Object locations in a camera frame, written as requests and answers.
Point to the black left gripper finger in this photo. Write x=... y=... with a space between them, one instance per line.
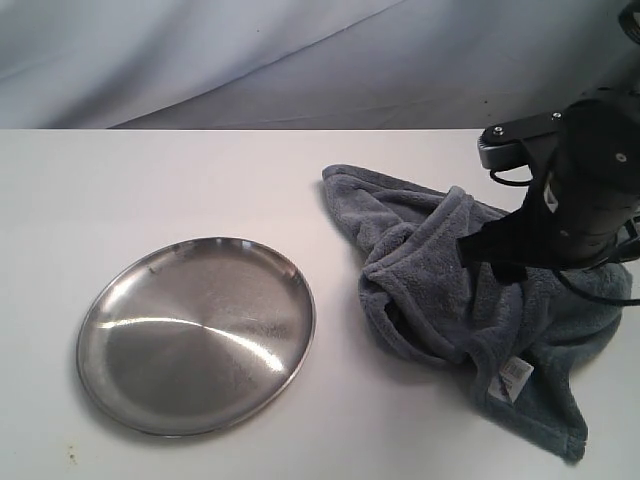
x=509 y=246

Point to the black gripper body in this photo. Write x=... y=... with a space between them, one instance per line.
x=576 y=214

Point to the grey fleece towel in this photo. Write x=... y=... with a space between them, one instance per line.
x=422 y=306

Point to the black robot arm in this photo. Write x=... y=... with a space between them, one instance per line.
x=619 y=85

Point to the white printed paper label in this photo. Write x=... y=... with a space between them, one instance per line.
x=510 y=380

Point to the round stainless steel plate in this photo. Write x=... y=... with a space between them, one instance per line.
x=196 y=337

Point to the white backdrop sheet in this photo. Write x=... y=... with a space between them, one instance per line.
x=298 y=64

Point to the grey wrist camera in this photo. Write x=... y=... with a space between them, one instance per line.
x=529 y=141

